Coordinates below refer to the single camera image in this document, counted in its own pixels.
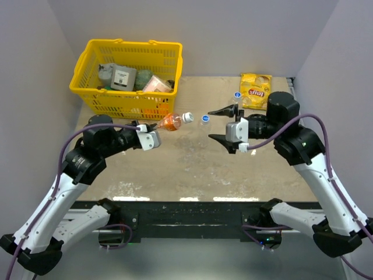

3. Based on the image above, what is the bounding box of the green scrub sponge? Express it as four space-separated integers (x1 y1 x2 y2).
134 69 153 91

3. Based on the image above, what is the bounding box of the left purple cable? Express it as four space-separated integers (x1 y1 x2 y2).
4 123 143 280

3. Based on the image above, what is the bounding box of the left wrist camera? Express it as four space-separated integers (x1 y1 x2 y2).
136 124 161 151

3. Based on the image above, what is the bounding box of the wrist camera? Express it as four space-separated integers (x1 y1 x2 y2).
136 124 161 151
225 117 249 154

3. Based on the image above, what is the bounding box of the pink packet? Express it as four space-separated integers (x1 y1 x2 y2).
142 75 172 93

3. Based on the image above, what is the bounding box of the orange drink bottle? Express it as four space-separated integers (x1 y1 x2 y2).
156 113 183 131

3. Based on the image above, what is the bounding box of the clear bottle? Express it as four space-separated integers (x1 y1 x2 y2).
197 120 211 148
228 95 243 112

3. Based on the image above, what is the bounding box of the yellow plastic basket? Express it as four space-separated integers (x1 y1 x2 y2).
69 38 183 120

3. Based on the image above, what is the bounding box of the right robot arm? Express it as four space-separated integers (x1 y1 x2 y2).
209 92 372 258

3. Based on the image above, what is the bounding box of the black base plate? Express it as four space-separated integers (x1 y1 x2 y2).
72 199 282 245

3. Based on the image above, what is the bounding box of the blue bottle cap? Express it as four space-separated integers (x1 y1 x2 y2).
202 115 210 123

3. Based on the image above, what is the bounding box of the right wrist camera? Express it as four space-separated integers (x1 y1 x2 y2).
225 117 249 154

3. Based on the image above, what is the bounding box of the green white bottle cap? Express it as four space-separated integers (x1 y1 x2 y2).
182 112 194 124

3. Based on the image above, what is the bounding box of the grey box with label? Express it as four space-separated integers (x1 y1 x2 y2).
110 64 137 92

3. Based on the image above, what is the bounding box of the grey pouch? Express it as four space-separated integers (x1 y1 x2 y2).
98 63 115 86

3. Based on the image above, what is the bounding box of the yellow chips bag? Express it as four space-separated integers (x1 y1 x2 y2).
240 73 272 111

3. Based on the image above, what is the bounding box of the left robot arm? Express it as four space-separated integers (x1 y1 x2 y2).
1 115 161 279

